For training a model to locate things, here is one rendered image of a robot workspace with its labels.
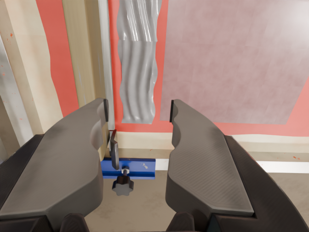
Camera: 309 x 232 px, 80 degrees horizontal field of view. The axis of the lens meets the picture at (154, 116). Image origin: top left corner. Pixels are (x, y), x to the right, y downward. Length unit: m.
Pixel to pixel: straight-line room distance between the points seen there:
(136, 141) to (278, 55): 0.35
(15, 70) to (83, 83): 0.17
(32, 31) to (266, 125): 0.52
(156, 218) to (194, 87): 2.24
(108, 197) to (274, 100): 2.00
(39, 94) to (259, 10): 0.45
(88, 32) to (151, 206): 2.18
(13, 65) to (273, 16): 0.47
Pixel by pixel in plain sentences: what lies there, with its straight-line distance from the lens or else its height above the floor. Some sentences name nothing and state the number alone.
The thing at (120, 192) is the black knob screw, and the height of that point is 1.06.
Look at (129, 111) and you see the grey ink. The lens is 0.41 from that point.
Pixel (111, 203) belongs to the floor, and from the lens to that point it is 2.32.
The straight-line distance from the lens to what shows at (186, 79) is 0.39.
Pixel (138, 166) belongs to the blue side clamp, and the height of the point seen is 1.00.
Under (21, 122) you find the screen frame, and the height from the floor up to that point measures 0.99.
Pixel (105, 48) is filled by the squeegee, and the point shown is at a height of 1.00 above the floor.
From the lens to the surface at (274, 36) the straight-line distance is 0.43.
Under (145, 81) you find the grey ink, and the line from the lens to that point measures 0.38.
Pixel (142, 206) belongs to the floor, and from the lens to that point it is 2.34.
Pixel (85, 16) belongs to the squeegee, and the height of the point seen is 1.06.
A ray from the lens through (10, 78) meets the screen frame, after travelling 0.43.
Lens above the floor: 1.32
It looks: 60 degrees down
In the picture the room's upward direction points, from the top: 177 degrees clockwise
